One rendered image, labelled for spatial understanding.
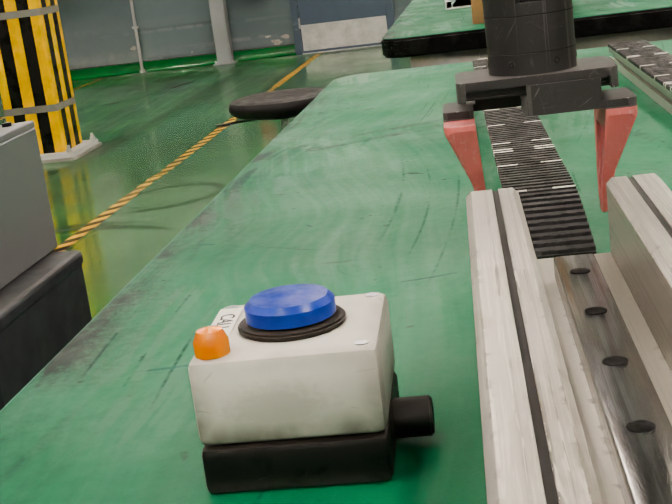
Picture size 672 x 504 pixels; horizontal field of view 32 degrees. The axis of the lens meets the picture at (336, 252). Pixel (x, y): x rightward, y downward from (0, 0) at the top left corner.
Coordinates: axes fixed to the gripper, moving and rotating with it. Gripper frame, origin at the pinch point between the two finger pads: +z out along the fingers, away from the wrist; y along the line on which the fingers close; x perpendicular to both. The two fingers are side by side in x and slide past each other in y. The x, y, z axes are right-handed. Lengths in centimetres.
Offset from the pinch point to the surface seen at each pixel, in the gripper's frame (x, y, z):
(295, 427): -33.8, -12.9, 0.4
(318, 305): -31.1, -11.6, -3.9
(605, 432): -41.6, -1.1, -1.8
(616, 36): 197, 31, 9
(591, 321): -32.1, -0.4, -2.5
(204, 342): -33.5, -16.2, -3.6
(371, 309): -28.7, -9.6, -2.8
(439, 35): 189, -9, 4
